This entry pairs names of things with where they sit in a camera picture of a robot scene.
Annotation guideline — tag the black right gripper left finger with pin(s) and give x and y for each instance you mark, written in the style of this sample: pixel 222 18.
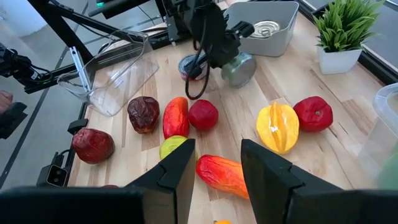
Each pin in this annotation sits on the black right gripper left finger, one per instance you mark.
pixel 174 186

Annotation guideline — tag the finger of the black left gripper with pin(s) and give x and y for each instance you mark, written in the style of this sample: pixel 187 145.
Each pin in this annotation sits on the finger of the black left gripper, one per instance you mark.
pixel 244 28
pixel 219 60

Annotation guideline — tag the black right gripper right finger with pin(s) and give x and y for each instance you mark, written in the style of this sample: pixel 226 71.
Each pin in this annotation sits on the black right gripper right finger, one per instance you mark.
pixel 270 189

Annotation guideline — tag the small blue labelled can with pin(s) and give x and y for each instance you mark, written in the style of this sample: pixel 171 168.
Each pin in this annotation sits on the small blue labelled can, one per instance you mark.
pixel 183 70

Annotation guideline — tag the green apple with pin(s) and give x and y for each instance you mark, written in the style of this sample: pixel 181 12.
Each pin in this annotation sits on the green apple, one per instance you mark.
pixel 171 146

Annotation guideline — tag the red orange mango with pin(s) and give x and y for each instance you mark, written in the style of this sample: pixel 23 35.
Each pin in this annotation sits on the red orange mango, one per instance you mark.
pixel 220 175
pixel 175 116

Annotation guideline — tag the red apple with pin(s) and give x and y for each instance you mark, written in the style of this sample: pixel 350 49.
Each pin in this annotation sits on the red apple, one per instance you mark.
pixel 203 115
pixel 313 113

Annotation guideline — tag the orange yellow mango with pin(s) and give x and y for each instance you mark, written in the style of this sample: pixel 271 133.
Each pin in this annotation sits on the orange yellow mango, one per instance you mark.
pixel 222 222

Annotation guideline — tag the dark brown wrinkled fruit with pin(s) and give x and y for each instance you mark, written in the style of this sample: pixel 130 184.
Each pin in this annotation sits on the dark brown wrinkled fruit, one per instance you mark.
pixel 143 115

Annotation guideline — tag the dark red wrinkled fruit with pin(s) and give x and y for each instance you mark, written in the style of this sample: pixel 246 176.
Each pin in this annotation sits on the dark red wrinkled fruit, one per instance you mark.
pixel 93 146

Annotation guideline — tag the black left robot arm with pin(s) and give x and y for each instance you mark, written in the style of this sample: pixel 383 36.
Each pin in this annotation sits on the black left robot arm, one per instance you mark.
pixel 118 4

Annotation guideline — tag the grey plastic bin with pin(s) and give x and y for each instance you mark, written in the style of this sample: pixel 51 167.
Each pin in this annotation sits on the grey plastic bin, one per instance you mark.
pixel 280 46

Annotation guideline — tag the small dark red fruit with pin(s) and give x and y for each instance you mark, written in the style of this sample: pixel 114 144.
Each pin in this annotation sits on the small dark red fruit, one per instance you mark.
pixel 109 186

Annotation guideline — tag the clear plastic tub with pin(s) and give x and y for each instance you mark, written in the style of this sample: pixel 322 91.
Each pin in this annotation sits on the clear plastic tub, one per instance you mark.
pixel 385 124
pixel 124 81

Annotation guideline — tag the small potted green plant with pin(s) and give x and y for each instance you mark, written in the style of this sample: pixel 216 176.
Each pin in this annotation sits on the small potted green plant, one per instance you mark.
pixel 342 28

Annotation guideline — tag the black edge clamp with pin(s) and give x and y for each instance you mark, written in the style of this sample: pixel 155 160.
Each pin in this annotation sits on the black edge clamp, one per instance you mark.
pixel 77 126

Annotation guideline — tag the black handheld controller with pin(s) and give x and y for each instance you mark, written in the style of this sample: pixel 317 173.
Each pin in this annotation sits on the black handheld controller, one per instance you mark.
pixel 12 121

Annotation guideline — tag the person's hand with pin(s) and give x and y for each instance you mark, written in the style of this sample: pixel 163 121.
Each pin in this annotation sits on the person's hand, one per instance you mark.
pixel 4 101

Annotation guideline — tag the black table-edge camera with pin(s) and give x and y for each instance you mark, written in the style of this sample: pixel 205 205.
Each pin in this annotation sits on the black table-edge camera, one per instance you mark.
pixel 56 175

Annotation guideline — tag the silver metal bracket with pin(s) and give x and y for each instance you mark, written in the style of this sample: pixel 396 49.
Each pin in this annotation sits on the silver metal bracket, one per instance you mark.
pixel 81 71

